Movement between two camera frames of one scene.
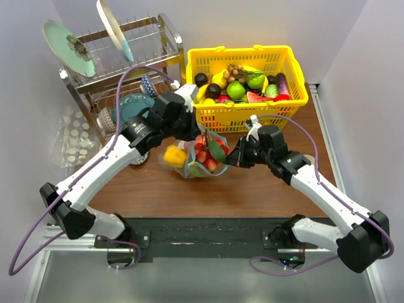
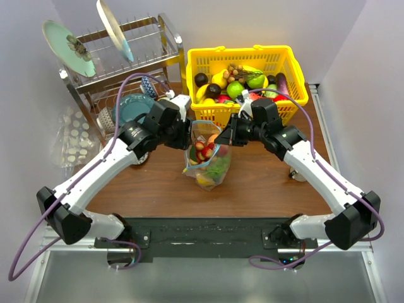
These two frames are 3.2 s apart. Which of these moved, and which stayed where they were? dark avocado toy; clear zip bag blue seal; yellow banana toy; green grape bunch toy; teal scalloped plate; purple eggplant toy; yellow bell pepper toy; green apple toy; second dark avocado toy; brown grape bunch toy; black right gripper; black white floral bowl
Moved: green grape bunch toy; black right gripper; yellow bell pepper toy; clear zip bag blue seal
Stayed: dark avocado toy; yellow banana toy; brown grape bunch toy; teal scalloped plate; green apple toy; purple eggplant toy; black white floral bowl; second dark avocado toy
